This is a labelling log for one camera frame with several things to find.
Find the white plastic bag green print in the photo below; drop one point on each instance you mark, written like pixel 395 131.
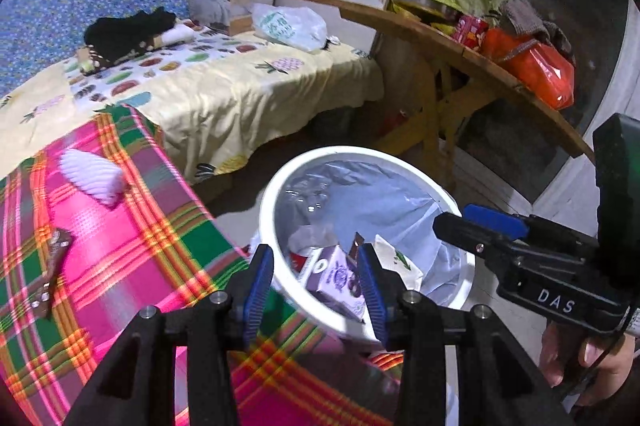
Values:
pixel 287 26

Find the purple white milk carton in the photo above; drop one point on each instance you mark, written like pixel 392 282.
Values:
pixel 332 281

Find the pink green plaid cloth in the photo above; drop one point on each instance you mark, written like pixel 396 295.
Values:
pixel 140 231

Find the person's right hand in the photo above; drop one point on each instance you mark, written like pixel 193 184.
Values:
pixel 555 356

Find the metal plate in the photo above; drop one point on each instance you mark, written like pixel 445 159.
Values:
pixel 425 4

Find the white plastic bin liner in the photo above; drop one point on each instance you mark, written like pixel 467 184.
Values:
pixel 395 206

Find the wooden table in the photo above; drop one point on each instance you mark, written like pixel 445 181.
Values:
pixel 450 51

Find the white round trash bin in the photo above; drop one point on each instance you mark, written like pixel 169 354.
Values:
pixel 272 206

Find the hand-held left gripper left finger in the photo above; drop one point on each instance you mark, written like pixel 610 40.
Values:
pixel 257 288

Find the black clothing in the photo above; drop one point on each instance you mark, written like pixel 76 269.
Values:
pixel 132 29

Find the red snack packet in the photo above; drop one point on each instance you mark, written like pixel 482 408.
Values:
pixel 470 31

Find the clear plastic cup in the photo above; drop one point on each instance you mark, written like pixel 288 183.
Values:
pixel 312 196

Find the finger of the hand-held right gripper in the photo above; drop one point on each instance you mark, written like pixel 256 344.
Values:
pixel 465 233
pixel 495 218

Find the yellow pineapple print bed sheet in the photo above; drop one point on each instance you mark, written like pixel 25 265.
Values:
pixel 260 101

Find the white ribbed paper wrapper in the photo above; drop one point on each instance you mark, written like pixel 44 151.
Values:
pixel 92 176

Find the white carton green print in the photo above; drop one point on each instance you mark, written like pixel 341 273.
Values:
pixel 400 263

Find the orange plastic bag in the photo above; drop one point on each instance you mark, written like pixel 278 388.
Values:
pixel 540 69

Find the grey brown knitted cloth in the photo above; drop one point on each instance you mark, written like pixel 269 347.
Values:
pixel 530 21

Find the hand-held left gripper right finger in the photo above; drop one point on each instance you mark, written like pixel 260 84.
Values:
pixel 372 293

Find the fruit print pillow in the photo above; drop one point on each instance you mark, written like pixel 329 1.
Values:
pixel 165 66

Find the brown snack wrapper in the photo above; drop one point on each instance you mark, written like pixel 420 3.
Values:
pixel 52 266

